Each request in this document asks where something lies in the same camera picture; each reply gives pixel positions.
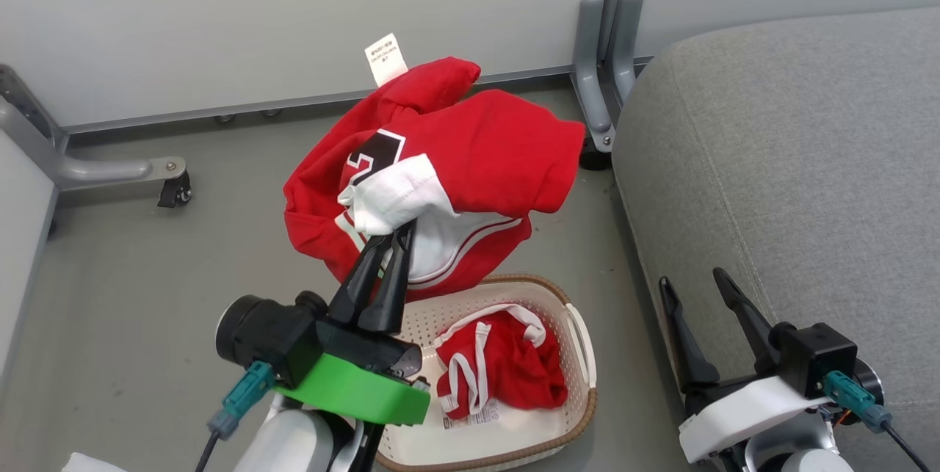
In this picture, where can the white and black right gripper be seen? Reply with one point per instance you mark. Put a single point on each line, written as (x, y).
(742, 413)

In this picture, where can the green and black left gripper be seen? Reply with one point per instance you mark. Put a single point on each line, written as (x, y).
(352, 391)

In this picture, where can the red shorts with white trim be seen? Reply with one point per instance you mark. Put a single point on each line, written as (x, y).
(514, 369)

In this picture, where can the red and white sports jersey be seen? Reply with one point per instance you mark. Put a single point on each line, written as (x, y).
(499, 156)

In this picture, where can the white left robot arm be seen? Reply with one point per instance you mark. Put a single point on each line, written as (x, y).
(294, 443)

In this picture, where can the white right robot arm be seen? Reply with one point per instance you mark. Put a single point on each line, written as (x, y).
(808, 461)

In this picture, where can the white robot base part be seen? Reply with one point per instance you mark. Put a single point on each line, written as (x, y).
(88, 465)

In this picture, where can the white basket with brown rim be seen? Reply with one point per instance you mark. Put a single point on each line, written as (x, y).
(440, 318)

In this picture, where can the grey fabric sofa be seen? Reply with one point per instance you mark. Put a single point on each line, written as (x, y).
(808, 164)

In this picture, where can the black caster wheel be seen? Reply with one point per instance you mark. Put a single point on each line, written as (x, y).
(176, 191)
(593, 156)

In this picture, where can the grey metal partition leg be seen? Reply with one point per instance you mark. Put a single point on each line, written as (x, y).
(95, 171)
(591, 53)

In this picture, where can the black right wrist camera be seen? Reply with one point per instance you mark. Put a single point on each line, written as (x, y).
(815, 358)

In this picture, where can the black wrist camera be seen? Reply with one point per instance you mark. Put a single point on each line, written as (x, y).
(264, 336)
(815, 358)

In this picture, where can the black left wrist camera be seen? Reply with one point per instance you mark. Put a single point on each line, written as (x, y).
(264, 336)

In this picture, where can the grey partition bottom rail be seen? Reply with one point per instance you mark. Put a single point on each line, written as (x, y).
(294, 101)

